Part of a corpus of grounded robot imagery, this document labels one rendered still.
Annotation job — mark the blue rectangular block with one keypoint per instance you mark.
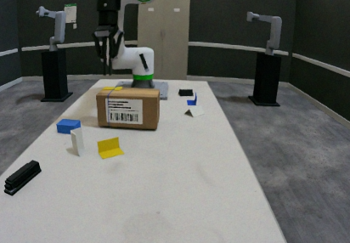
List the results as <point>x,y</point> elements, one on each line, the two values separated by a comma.
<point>66,125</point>

